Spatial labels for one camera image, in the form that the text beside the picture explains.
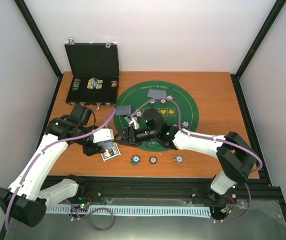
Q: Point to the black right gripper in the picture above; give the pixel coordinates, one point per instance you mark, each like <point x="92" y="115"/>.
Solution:
<point x="128" y="132"/>

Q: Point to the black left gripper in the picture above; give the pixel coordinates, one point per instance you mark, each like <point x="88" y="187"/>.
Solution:
<point x="93" y="150"/>

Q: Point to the face-down cards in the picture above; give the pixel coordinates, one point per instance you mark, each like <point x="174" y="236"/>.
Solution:
<point x="153" y="93"/>
<point x="123" y="110"/>

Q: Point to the brown chip top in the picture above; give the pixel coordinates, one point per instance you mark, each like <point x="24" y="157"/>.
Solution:
<point x="163" y="101"/>

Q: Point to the face-down cards top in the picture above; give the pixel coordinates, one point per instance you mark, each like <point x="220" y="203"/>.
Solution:
<point x="153" y="93"/>

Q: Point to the purple chip top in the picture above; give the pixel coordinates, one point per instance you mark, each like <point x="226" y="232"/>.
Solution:
<point x="169" y="97"/>

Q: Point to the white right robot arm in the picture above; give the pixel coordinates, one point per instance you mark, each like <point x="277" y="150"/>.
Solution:
<point x="233" y="153"/>

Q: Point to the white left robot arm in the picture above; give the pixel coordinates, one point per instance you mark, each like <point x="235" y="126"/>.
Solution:
<point x="24" y="200"/>

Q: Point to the blue card box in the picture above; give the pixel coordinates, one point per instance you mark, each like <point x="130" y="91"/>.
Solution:
<point x="111" y="153"/>

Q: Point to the teal chip stack on table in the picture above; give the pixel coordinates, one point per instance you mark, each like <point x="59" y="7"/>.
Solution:
<point x="135" y="160"/>

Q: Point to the brown chip stack on table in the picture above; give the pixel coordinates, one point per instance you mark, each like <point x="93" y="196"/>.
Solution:
<point x="153" y="160"/>

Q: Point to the purple chip stack on table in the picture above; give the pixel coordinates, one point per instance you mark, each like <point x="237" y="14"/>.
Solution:
<point x="178" y="159"/>

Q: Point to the green round poker mat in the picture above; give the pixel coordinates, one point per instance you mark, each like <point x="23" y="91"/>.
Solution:
<point x="184" y="103"/>

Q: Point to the red chip in case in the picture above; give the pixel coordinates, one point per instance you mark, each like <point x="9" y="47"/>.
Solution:
<point x="114" y="84"/>

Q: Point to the yellow card box in case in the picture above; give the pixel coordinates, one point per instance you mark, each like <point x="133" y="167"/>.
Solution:
<point x="94" y="84"/>

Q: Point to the chip row in case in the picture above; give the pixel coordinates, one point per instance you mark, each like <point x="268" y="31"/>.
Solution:
<point x="76" y="84"/>

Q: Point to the black poker chip case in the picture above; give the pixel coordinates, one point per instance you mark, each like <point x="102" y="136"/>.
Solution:
<point x="96" y="73"/>

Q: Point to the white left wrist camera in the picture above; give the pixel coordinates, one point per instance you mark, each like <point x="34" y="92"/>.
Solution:
<point x="104" y="135"/>

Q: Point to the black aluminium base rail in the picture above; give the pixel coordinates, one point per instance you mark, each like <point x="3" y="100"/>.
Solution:
<point x="107" y="188"/>

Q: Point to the light blue cable duct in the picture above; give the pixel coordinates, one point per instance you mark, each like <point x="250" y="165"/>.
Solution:
<point x="147" y="211"/>

